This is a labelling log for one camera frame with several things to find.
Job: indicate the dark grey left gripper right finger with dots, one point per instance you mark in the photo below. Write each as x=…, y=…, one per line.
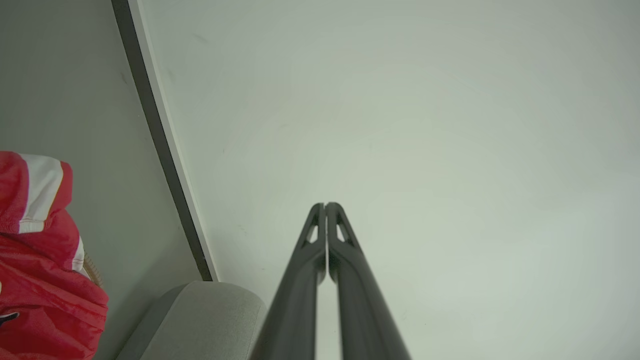
x=365, y=310

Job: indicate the black and white baseboard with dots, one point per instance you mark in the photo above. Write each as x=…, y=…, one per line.
x=162, y=145

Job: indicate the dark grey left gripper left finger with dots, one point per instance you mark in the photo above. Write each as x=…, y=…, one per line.
x=295, y=300

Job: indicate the white laundry basket brown rim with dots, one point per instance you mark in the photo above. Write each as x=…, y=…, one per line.
x=93, y=270

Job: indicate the grey fabric sofa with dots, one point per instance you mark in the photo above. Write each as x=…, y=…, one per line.
x=205, y=320

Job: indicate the red and white jacket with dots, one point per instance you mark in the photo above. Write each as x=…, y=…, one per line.
x=45, y=290

